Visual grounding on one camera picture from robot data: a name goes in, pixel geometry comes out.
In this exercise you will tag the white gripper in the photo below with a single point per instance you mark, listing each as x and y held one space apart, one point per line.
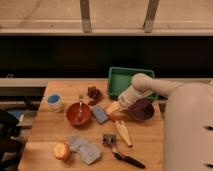
126 99

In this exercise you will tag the orange pepper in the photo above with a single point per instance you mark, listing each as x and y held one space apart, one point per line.
112 117

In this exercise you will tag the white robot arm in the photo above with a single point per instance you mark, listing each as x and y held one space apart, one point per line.
188 120

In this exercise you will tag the blue sponge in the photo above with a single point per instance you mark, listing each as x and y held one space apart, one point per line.
99 114

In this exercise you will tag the bunch of dark grapes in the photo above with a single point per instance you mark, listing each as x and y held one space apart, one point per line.
94 94

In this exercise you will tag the green plastic tray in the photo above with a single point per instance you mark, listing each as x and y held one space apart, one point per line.
119 79

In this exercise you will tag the purple bowl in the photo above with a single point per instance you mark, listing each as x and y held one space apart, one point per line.
141 110

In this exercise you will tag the fork in orange bowl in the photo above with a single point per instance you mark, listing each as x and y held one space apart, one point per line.
80 108

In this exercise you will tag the orange bowl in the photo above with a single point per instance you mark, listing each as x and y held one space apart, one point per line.
72 114

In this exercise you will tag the gray crumpled cloth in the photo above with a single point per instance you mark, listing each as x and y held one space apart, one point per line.
87 151

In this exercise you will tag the white cup blue lid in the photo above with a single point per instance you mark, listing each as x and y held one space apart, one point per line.
54 102

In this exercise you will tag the red yellow apple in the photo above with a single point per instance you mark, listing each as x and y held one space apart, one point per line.
61 151

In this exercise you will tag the black chair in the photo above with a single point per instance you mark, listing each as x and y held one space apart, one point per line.
7 144

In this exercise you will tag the black handled spatula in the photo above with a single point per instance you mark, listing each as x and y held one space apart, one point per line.
110 141

